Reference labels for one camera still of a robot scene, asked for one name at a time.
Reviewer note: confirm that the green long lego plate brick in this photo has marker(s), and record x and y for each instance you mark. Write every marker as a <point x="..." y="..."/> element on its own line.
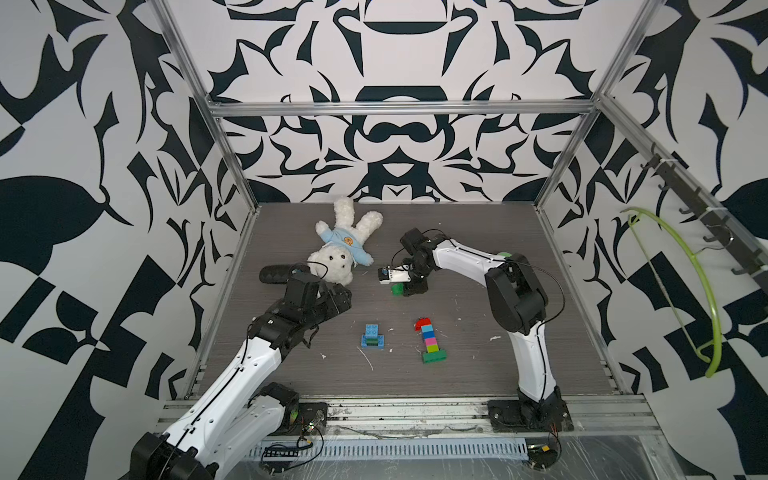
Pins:
<point x="434" y="356"/>

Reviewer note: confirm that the red lego brick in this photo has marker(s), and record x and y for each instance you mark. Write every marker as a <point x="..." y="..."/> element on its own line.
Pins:
<point x="421" y="323"/>

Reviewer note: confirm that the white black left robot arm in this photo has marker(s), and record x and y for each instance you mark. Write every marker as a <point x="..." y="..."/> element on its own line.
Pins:
<point x="241" y="408"/>

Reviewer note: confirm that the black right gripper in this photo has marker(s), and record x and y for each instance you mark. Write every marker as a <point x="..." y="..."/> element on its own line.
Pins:
<point x="414" y="286"/>

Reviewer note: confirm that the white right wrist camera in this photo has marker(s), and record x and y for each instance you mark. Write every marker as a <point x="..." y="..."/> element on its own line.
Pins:
<point x="391" y="275"/>

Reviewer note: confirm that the black wall hook rack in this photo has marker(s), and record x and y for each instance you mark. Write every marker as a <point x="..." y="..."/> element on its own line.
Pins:
<point x="726" y="232"/>

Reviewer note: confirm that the black remote control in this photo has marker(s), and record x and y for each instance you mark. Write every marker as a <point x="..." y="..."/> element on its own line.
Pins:
<point x="280" y="273"/>

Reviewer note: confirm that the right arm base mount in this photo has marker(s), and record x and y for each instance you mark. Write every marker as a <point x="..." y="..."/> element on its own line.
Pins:
<point x="528" y="415"/>

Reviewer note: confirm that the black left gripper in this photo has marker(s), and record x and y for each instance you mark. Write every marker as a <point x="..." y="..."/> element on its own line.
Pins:
<point x="343" y="299"/>

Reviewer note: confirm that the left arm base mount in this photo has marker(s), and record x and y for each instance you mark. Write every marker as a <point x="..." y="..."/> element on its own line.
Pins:
<point x="297" y="413"/>

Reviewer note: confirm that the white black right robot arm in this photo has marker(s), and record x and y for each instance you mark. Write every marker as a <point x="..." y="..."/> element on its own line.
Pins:
<point x="517" y="300"/>

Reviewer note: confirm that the long blue lego brick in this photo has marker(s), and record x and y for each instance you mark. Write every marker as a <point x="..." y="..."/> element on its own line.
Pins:
<point x="379" y="347"/>

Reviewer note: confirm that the white teddy bear blue shirt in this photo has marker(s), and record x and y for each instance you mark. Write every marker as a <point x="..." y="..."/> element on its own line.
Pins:
<point x="343" y="244"/>

